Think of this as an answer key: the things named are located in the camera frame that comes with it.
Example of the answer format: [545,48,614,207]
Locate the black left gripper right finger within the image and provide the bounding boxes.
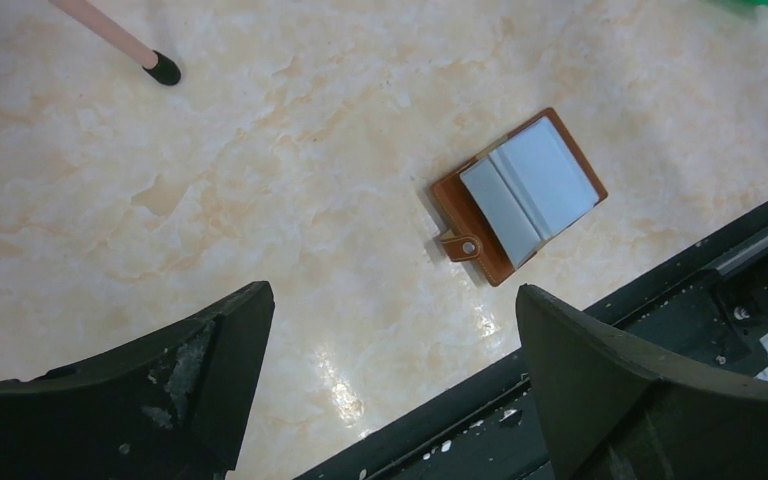
[516,285,768,479]

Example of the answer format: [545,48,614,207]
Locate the brown leather card holder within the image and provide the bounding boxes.
[429,108,609,287]

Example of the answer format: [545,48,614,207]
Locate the pink music stand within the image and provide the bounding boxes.
[50,1,183,87]

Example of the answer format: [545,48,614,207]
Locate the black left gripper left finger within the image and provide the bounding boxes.
[0,281,275,479]

